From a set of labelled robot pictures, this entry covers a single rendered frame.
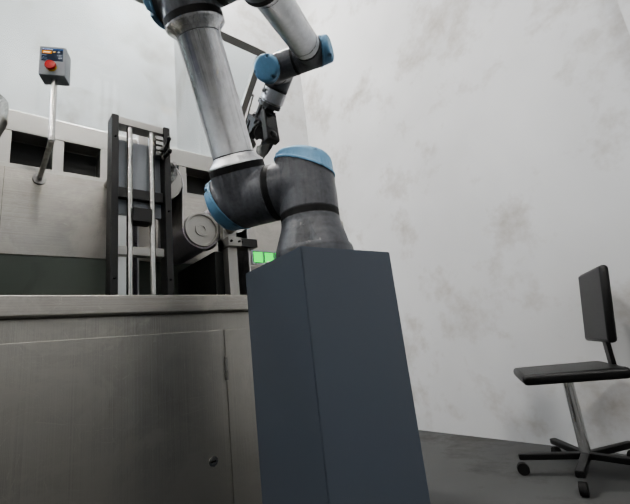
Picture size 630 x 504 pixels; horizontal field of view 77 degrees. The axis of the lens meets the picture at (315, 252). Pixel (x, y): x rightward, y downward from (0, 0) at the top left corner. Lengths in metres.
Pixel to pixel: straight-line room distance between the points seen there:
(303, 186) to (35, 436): 0.67
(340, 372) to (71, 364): 0.55
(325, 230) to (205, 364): 0.48
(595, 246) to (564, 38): 1.33
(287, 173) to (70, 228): 1.02
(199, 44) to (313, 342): 0.59
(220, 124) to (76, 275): 0.92
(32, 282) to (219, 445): 0.84
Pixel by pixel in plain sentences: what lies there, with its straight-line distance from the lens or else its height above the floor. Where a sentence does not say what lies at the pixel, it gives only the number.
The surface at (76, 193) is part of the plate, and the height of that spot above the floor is 1.38.
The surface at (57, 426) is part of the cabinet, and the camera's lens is 0.94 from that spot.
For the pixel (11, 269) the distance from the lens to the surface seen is 1.56.
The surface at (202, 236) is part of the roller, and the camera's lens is 1.38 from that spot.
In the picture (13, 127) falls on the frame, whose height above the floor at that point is 1.59.
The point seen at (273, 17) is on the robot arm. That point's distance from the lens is 0.99.
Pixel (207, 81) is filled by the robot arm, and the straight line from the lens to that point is 0.84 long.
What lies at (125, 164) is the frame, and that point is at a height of 1.31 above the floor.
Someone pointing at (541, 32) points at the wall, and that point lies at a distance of 3.34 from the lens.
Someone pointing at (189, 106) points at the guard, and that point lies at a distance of 1.87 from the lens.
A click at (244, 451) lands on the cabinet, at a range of 1.08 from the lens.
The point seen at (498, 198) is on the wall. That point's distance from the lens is 3.10.
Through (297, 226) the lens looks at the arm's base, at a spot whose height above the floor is 0.96.
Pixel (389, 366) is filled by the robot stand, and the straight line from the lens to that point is 0.70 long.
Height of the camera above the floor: 0.74
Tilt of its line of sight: 14 degrees up
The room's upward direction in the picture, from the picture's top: 7 degrees counter-clockwise
